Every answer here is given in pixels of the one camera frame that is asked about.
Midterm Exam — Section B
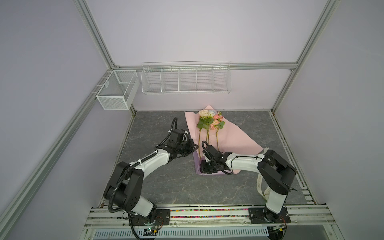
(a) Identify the dark pink rose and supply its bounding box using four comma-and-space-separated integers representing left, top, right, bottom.
197, 117, 206, 160

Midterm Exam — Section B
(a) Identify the pink purple wrapping paper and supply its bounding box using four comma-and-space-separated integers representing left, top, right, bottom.
184, 104, 265, 176

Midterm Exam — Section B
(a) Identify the pink spray rose stem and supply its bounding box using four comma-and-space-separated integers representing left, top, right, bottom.
210, 112, 225, 150

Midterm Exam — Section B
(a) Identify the white rose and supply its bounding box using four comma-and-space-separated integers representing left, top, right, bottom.
208, 110, 217, 118

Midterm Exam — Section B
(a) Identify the cream rose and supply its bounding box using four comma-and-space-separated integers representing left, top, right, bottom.
197, 110, 211, 143

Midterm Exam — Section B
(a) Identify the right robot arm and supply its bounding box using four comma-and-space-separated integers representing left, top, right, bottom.
200, 141, 297, 225

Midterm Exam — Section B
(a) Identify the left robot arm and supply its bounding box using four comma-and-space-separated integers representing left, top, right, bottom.
103, 117, 198, 223

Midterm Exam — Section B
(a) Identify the cream printed ribbon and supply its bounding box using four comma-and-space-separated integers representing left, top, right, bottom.
257, 147, 271, 201

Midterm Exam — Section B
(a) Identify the small white mesh basket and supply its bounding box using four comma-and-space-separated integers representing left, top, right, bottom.
97, 70, 140, 111

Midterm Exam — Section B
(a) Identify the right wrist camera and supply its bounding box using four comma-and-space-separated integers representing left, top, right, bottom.
204, 145, 221, 160

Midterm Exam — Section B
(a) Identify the long white wire basket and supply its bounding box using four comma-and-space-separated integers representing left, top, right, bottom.
141, 61, 232, 95

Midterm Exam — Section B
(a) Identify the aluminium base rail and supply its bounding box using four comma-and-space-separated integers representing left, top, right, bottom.
80, 205, 344, 240

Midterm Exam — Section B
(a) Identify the aluminium frame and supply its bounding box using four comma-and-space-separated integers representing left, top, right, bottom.
0, 0, 343, 232

